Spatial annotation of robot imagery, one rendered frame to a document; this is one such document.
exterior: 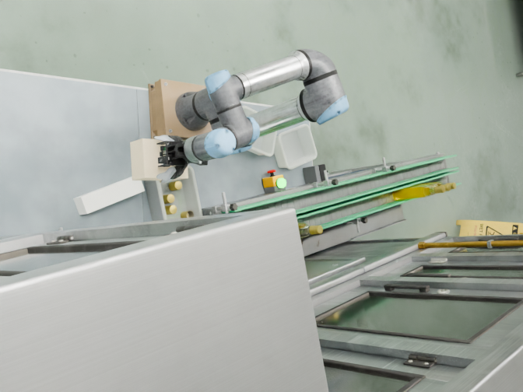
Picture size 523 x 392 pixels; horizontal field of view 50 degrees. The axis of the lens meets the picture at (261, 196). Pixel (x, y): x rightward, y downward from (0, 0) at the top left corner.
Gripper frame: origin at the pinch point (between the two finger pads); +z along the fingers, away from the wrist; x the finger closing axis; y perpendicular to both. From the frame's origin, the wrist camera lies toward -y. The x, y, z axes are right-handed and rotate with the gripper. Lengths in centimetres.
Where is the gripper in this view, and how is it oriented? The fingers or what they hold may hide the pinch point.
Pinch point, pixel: (162, 159)
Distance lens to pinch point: 181.1
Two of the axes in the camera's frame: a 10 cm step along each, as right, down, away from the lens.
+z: -6.7, 0.9, 7.4
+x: 0.7, 10.0, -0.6
